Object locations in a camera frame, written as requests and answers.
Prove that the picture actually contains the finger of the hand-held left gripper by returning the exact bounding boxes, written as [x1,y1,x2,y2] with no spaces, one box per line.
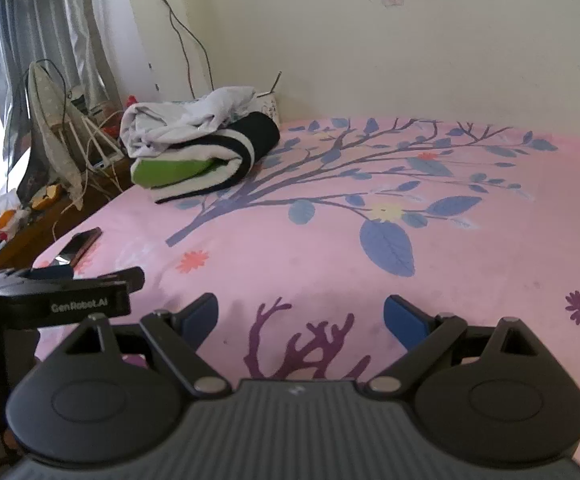
[20,266,76,281]
[72,266,146,292]

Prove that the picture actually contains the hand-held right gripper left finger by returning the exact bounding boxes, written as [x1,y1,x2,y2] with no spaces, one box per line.
[62,292,231,394]

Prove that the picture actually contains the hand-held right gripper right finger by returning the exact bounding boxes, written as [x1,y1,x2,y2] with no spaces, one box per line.
[367,294,541,395]

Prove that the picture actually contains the wooden side table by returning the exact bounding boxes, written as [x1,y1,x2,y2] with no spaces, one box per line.
[0,157,137,277]

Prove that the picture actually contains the white orange toy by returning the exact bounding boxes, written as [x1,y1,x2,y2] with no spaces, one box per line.
[0,207,32,244]

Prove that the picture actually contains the orange yellow toy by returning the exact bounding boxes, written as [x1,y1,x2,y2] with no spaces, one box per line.
[30,183,64,211]

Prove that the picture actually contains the pink floral bed sheet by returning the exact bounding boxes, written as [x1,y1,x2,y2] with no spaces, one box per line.
[30,115,580,480]

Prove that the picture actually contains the green white black striped garment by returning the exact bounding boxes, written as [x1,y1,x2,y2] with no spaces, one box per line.
[131,111,281,205]

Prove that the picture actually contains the white folding rack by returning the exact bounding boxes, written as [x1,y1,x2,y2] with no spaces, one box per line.
[57,87,127,172]

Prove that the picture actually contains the dotted cloth covered board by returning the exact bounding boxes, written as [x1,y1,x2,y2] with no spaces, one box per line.
[17,59,87,212]

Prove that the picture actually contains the white container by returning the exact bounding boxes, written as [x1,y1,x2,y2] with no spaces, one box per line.
[255,91,281,129]

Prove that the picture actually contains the grey curtain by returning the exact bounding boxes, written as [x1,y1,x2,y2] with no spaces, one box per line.
[0,0,121,128]

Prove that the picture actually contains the reddish wall cable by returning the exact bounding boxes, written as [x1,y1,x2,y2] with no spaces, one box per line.
[170,10,193,102]

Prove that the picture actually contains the dark wall cable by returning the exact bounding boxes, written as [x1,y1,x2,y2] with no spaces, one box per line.
[142,0,215,95]

